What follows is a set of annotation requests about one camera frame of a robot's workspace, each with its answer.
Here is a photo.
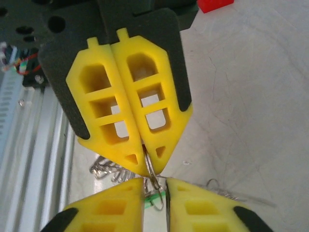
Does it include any small green clip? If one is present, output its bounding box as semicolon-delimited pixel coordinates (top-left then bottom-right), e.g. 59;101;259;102
144;189;168;209

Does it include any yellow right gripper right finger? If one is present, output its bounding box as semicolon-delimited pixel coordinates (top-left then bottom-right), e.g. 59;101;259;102
165;177;275;232

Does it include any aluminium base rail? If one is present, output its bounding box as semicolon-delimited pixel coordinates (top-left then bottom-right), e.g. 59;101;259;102
0;84;75;232

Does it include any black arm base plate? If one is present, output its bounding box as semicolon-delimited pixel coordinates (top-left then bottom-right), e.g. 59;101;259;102
21;47;50;89

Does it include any small plain red block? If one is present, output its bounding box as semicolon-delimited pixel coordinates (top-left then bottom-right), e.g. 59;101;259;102
197;0;235;14

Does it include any slotted grey cable duct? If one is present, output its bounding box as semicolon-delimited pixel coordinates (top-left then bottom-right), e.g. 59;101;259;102
0;70;21;138

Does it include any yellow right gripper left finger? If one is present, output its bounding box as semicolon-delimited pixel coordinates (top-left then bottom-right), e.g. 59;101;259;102
40;177;145;232

